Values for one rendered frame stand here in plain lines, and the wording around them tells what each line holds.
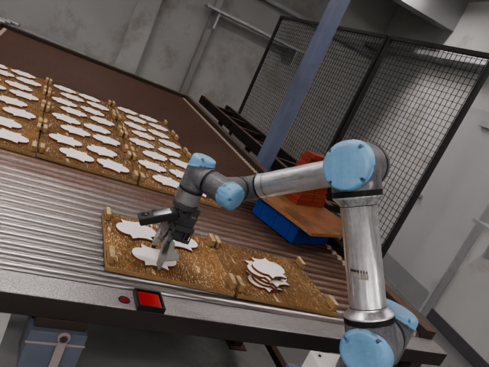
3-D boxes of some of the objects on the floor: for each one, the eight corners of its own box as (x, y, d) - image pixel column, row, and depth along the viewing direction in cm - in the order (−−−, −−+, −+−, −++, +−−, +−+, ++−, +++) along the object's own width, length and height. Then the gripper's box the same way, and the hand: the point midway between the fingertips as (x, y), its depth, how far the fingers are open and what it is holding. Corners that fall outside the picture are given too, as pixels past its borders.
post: (226, 274, 365) (367, -18, 307) (208, 270, 358) (348, -30, 300) (220, 263, 380) (354, -18, 322) (202, 258, 372) (335, -30, 314)
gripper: (207, 220, 129) (180, 279, 134) (193, 195, 144) (170, 249, 149) (179, 212, 125) (152, 273, 130) (169, 188, 140) (145, 243, 145)
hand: (153, 257), depth 138 cm, fingers open, 11 cm apart
